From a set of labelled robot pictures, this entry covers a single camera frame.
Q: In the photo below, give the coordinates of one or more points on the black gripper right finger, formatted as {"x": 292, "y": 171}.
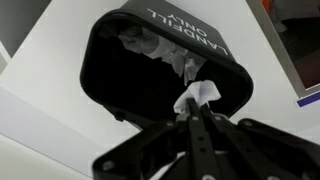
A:
{"x": 266, "y": 150}

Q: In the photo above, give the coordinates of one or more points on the metal framed counter slot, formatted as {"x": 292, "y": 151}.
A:
{"x": 296, "y": 40}

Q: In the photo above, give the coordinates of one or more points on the black landfill trash bin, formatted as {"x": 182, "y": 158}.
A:
{"x": 133, "y": 86}

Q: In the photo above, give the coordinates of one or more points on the white paper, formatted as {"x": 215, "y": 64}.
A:
{"x": 173, "y": 56}
{"x": 200, "y": 93}

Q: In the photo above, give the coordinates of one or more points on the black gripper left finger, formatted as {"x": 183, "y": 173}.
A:
{"x": 160, "y": 150}

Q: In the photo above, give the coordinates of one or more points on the blue strip label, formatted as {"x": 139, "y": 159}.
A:
{"x": 308, "y": 99}

